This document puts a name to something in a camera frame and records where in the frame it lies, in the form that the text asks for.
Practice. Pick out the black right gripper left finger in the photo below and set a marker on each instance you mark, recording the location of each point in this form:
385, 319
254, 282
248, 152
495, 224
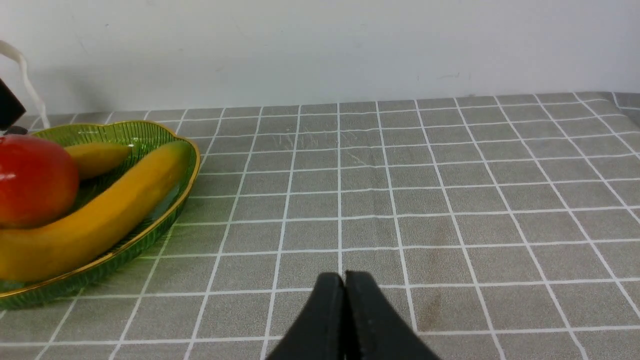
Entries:
317, 330

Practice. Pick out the green glass fruit tray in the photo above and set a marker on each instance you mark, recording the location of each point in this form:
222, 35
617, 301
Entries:
79, 200

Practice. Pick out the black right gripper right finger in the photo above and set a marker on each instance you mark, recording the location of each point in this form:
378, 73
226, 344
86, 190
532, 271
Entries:
372, 329

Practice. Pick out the white cloth tote bag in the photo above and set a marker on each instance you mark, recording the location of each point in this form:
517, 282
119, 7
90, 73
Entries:
12, 53

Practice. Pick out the small yellow banana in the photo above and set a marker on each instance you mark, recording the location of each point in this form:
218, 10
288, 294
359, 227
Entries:
97, 158

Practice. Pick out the red orange mango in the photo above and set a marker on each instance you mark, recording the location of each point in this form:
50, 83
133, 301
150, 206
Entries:
39, 181

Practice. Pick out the grey checked tablecloth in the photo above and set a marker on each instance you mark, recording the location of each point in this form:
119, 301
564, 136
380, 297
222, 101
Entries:
498, 227

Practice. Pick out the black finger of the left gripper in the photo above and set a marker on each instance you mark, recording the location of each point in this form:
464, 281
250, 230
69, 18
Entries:
11, 110

